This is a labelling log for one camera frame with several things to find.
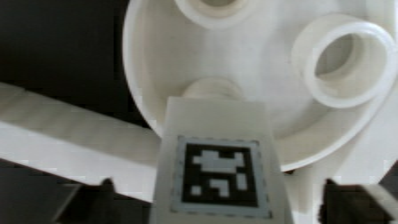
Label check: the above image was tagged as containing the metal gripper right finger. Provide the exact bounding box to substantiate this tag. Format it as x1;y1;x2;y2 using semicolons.
321;179;398;224

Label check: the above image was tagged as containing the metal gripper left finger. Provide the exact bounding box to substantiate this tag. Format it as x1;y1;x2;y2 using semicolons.
53;178;113;224

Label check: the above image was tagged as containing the white stool leg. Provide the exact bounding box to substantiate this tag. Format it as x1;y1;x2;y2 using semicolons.
149;78;292;224

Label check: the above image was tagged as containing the white L-shaped fence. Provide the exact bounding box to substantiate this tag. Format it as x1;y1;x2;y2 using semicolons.
0;83;398;224

